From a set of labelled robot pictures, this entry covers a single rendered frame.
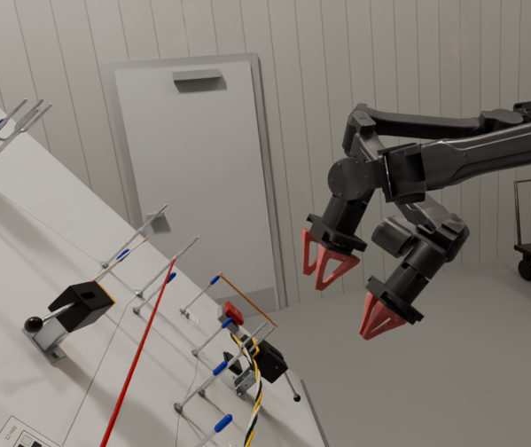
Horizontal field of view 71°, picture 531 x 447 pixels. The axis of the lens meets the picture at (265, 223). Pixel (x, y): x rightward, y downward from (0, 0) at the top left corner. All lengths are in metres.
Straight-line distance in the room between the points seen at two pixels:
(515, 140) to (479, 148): 0.04
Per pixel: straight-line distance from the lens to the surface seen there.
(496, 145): 0.53
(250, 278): 3.26
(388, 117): 1.07
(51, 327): 0.43
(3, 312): 0.45
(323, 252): 0.56
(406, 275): 0.70
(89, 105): 3.13
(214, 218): 3.08
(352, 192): 0.51
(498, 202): 4.48
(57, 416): 0.41
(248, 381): 0.70
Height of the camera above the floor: 1.49
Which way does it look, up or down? 12 degrees down
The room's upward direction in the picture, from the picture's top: 7 degrees counter-clockwise
